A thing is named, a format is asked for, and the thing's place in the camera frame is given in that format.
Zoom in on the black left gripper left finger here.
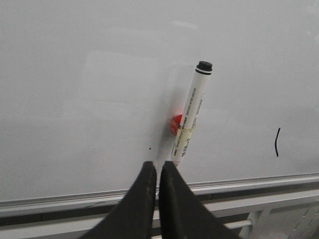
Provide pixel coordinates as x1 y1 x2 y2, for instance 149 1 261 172
81 161 157 239

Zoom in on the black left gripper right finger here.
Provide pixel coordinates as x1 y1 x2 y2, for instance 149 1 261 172
159 161 239 239

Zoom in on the white marker with black cap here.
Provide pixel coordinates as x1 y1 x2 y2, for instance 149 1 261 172
171 61 212 166

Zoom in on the red round magnet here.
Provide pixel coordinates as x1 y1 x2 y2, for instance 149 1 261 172
169 114 182 136

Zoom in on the white metal stand frame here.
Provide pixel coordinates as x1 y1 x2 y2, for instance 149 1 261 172
0 189 319 239

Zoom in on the white whiteboard with aluminium frame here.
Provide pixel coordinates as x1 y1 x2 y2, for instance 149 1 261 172
0 0 319 217

